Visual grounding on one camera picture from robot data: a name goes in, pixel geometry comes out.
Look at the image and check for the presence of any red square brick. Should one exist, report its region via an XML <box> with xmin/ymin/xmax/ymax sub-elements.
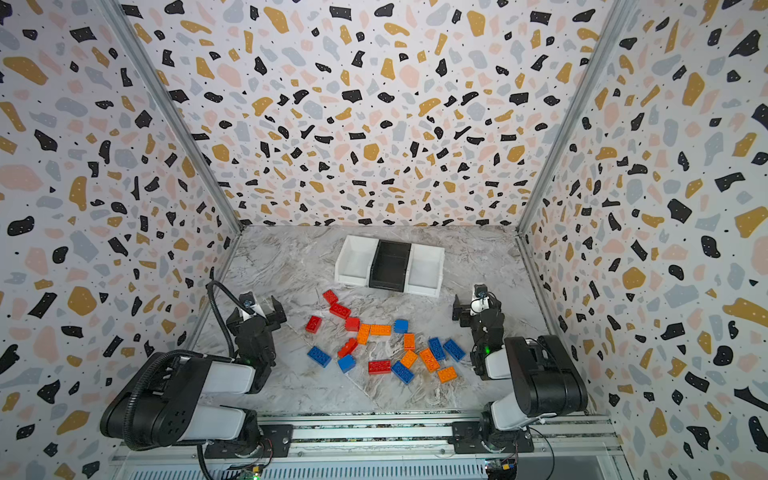
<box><xmin>345</xmin><ymin>317</ymin><xmax>361</xmax><ymax>332</ymax></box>
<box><xmin>305</xmin><ymin>316</ymin><xmax>322</xmax><ymax>334</ymax></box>

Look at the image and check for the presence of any blue long brick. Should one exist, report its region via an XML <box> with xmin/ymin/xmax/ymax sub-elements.
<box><xmin>307</xmin><ymin>346</ymin><xmax>331</xmax><ymax>368</ymax></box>
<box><xmin>391</xmin><ymin>361</ymin><xmax>414</xmax><ymax>385</ymax></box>
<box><xmin>443</xmin><ymin>339</ymin><xmax>466</xmax><ymax>362</ymax></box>
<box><xmin>428</xmin><ymin>337</ymin><xmax>446</xmax><ymax>361</ymax></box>

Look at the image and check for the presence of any blue square brick top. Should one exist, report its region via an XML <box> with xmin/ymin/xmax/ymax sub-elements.
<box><xmin>393</xmin><ymin>319</ymin><xmax>409</xmax><ymax>334</ymax></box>

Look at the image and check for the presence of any blue square brick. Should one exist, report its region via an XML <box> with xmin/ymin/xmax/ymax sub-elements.
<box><xmin>393</xmin><ymin>319</ymin><xmax>409</xmax><ymax>334</ymax></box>
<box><xmin>337</xmin><ymin>355</ymin><xmax>356</xmax><ymax>374</ymax></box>

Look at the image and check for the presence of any red brick top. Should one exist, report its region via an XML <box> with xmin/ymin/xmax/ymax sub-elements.
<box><xmin>322</xmin><ymin>290</ymin><xmax>338</xmax><ymax>305</ymax></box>

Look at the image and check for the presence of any red long brick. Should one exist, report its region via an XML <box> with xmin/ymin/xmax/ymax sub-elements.
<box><xmin>367</xmin><ymin>360</ymin><xmax>391</xmax><ymax>375</ymax></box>
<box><xmin>329</xmin><ymin>303</ymin><xmax>351</xmax><ymax>320</ymax></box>
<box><xmin>337</xmin><ymin>338</ymin><xmax>358</xmax><ymax>359</ymax></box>

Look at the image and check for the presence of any blue long brick bottom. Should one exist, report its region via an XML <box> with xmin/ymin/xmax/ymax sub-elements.
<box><xmin>391</xmin><ymin>361</ymin><xmax>414</xmax><ymax>385</ymax></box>

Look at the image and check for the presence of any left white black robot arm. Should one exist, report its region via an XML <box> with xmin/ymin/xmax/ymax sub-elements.
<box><xmin>99</xmin><ymin>293</ymin><xmax>287</xmax><ymax>456</ymax></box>

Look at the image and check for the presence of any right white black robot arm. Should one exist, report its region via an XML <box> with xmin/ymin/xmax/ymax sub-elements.
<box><xmin>452</xmin><ymin>284</ymin><xmax>588</xmax><ymax>453</ymax></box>

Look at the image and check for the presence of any right white bin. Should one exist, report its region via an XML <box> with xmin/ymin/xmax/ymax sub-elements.
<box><xmin>404</xmin><ymin>243</ymin><xmax>445</xmax><ymax>298</ymax></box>

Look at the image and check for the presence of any white bin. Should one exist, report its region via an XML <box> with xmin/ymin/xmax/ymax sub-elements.
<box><xmin>404</xmin><ymin>243</ymin><xmax>445</xmax><ymax>298</ymax></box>
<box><xmin>334</xmin><ymin>235</ymin><xmax>379</xmax><ymax>287</ymax></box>

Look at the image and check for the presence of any orange square brick upper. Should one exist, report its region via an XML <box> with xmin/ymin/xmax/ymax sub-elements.
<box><xmin>403</xmin><ymin>333</ymin><xmax>415</xmax><ymax>351</ymax></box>

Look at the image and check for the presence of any orange square brick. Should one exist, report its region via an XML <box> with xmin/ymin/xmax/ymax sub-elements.
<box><xmin>403</xmin><ymin>333</ymin><xmax>415</xmax><ymax>351</ymax></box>
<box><xmin>400</xmin><ymin>350</ymin><xmax>419</xmax><ymax>369</ymax></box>

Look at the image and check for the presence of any orange long brick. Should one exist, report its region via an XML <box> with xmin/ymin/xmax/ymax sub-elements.
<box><xmin>419</xmin><ymin>349</ymin><xmax>440</xmax><ymax>373</ymax></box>

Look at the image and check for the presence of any orange brick lowest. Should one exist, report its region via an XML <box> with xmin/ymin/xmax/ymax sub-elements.
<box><xmin>437</xmin><ymin>367</ymin><xmax>458</xmax><ymax>383</ymax></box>

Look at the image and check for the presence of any orange square brick middle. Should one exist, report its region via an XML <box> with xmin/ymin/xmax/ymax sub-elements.
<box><xmin>400</xmin><ymin>350</ymin><xmax>419</xmax><ymax>369</ymax></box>

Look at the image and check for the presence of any black middle bin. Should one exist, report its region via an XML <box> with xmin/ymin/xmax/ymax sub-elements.
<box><xmin>368</xmin><ymin>240</ymin><xmax>412</xmax><ymax>292</ymax></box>

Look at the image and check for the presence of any orange brick horizontal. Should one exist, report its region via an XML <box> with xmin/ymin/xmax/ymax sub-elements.
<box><xmin>369</xmin><ymin>325</ymin><xmax>392</xmax><ymax>336</ymax></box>

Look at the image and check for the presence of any red long brick tilted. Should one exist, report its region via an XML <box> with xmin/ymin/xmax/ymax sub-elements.
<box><xmin>337</xmin><ymin>338</ymin><xmax>358</xmax><ymax>359</ymax></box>

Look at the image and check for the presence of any orange brick vertical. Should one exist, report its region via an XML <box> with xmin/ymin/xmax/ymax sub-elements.
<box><xmin>357</xmin><ymin>324</ymin><xmax>371</xmax><ymax>345</ymax></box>

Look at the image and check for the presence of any red long brick bottom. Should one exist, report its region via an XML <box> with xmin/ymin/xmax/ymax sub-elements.
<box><xmin>367</xmin><ymin>360</ymin><xmax>391</xmax><ymax>375</ymax></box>

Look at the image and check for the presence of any left white bin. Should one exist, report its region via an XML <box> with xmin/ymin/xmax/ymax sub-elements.
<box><xmin>334</xmin><ymin>235</ymin><xmax>379</xmax><ymax>287</ymax></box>

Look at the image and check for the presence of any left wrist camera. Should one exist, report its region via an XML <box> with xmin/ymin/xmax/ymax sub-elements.
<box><xmin>240</xmin><ymin>294</ymin><xmax>264</xmax><ymax>317</ymax></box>

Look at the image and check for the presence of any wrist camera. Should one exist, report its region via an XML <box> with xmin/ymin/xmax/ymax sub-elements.
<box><xmin>240</xmin><ymin>294</ymin><xmax>264</xmax><ymax>317</ymax></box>
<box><xmin>470</xmin><ymin>284</ymin><xmax>489</xmax><ymax>316</ymax></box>

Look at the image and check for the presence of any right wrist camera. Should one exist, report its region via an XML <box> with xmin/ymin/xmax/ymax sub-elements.
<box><xmin>470</xmin><ymin>284</ymin><xmax>489</xmax><ymax>316</ymax></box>

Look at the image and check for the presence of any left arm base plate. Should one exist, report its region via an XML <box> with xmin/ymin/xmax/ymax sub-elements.
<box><xmin>204</xmin><ymin>424</ymin><xmax>294</xmax><ymax>462</ymax></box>

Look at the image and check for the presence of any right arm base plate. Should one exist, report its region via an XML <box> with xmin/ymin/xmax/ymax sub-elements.
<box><xmin>448</xmin><ymin>420</ymin><xmax>534</xmax><ymax>456</ymax></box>

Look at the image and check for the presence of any aluminium rail base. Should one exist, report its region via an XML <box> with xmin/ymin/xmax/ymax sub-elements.
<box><xmin>105</xmin><ymin>410</ymin><xmax>633</xmax><ymax>479</ymax></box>

